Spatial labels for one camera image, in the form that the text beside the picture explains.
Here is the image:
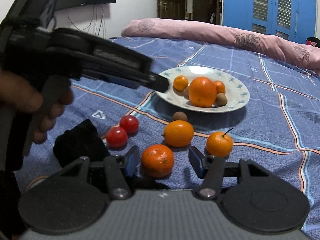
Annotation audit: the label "red and black item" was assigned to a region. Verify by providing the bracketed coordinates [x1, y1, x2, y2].
[305, 37, 320, 48]

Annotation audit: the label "white floral-rim plate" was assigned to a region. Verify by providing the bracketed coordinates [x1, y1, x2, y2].
[154, 66, 250, 113]

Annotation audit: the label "red cherry tomato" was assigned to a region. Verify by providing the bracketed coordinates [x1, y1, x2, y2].
[119, 115, 139, 135]
[106, 127, 128, 148]

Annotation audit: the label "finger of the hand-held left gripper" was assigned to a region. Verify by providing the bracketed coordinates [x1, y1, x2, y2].
[92, 38, 153, 73]
[81, 64, 170, 93]

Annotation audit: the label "mandarin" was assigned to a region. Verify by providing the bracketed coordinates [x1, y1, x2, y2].
[141, 144, 175, 179]
[212, 80, 226, 95]

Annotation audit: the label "black knitted cloth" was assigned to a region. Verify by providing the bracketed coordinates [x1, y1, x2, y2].
[53, 119, 172, 190]

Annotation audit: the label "small citrus with stem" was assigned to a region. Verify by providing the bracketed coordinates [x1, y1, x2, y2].
[206, 127, 234, 158]

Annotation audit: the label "hanging black cables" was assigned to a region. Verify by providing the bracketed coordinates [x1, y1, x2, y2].
[65, 4, 111, 40]

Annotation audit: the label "person's left hand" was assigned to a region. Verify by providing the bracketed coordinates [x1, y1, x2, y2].
[0, 70, 75, 145]

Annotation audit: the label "large orange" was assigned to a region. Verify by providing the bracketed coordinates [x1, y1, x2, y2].
[188, 76, 217, 108]

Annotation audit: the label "pink quilt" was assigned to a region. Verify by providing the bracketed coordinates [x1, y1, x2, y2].
[121, 18, 320, 75]

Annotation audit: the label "person's dark clothing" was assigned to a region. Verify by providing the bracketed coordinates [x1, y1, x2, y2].
[0, 170, 27, 240]

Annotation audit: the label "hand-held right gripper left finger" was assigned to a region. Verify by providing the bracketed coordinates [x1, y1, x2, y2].
[59, 145, 140, 200]

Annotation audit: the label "blue plaid bedsheet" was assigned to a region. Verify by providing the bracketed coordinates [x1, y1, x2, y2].
[15, 36, 320, 233]

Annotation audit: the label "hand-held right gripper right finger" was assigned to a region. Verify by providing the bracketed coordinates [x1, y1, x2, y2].
[188, 146, 267, 199]

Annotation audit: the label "small yellow-orange citrus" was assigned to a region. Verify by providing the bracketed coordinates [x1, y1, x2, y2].
[173, 75, 189, 92]
[163, 120, 195, 148]

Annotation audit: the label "blue wardrobe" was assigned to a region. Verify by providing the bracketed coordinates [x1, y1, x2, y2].
[220, 0, 320, 46]

